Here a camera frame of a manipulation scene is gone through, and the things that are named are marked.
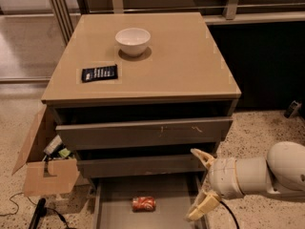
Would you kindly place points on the middle grey drawer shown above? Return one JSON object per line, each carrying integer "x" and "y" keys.
{"x": 139, "y": 166}

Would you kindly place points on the top grey drawer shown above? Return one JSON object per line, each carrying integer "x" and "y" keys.
{"x": 144, "y": 133}

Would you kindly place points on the red coke can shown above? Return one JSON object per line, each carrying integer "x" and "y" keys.
{"x": 140, "y": 204}

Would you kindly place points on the open bottom grey drawer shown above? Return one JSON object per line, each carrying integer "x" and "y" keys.
{"x": 174, "y": 194}

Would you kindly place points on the black power strip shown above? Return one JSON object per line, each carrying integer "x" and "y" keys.
{"x": 40, "y": 211}

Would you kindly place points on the brown cardboard box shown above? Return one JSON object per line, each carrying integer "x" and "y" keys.
{"x": 44, "y": 178}

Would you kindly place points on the white ceramic bowl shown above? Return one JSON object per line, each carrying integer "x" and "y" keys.
{"x": 133, "y": 41}

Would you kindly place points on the black snack packet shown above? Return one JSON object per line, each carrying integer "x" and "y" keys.
{"x": 99, "y": 73}

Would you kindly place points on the green packet in box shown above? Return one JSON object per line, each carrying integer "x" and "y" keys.
{"x": 64, "y": 153}

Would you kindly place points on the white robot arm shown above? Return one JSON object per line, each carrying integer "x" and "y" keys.
{"x": 279, "y": 175}

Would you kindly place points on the metal window railing frame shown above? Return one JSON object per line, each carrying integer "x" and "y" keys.
{"x": 215, "y": 12}

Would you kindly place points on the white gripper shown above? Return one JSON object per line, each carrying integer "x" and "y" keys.
{"x": 222, "y": 176}

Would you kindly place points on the tan drawer cabinet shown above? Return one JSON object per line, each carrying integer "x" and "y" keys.
{"x": 181, "y": 75}

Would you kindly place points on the grey packet in box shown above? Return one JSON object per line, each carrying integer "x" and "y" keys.
{"x": 54, "y": 146}

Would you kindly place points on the small grey floor device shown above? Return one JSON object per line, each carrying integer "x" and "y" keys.
{"x": 292, "y": 109}

